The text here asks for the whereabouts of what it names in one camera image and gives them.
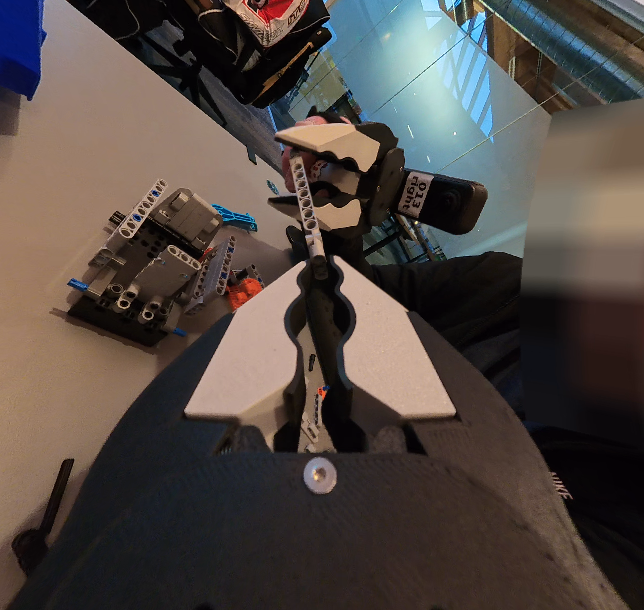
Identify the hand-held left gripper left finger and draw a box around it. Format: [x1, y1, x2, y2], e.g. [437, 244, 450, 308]
[184, 261, 313, 442]

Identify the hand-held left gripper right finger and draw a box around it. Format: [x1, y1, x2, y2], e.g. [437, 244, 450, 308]
[322, 261, 459, 446]

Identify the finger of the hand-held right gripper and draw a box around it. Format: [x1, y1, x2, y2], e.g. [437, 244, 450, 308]
[268, 180, 375, 234]
[275, 121, 391, 173]

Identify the thin white studded beam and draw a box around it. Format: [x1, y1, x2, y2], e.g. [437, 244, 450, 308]
[290, 156, 338, 445]

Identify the grey building kit robot assembly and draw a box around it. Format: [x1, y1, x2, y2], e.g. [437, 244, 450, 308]
[56, 180, 227, 347]

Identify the blue plastic bin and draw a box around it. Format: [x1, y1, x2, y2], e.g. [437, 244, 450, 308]
[0, 0, 49, 100]

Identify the black office chair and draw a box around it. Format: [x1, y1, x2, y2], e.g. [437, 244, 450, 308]
[197, 0, 333, 108]

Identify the blue curved building piece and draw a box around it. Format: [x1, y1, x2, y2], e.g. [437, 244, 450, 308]
[210, 204, 258, 233]

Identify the grey studded beam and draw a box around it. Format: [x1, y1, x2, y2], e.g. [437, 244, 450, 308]
[186, 236, 238, 314]

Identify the black rod-shaped tool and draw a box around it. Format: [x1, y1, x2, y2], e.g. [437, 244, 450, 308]
[12, 457, 76, 575]

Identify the silver ventilation duct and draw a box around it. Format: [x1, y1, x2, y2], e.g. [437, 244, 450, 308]
[448, 0, 644, 108]

